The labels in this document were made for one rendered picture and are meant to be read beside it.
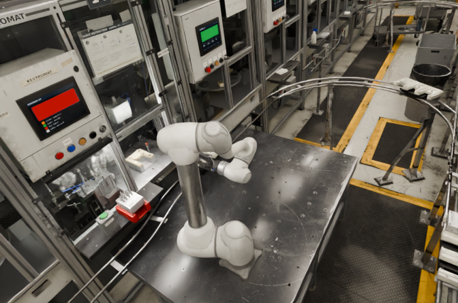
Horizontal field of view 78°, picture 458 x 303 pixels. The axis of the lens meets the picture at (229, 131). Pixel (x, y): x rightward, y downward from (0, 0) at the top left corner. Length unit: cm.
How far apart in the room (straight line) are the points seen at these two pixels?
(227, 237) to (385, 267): 144
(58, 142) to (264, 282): 122
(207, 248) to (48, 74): 109
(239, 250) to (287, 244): 35
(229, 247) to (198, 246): 16
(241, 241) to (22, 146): 107
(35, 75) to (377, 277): 243
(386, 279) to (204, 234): 149
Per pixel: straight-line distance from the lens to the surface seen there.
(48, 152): 153
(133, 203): 172
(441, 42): 518
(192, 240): 155
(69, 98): 148
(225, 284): 168
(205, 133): 118
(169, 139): 125
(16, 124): 144
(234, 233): 150
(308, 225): 187
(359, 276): 252
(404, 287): 256
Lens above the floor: 216
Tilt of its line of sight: 34 degrees down
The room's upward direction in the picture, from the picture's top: 9 degrees counter-clockwise
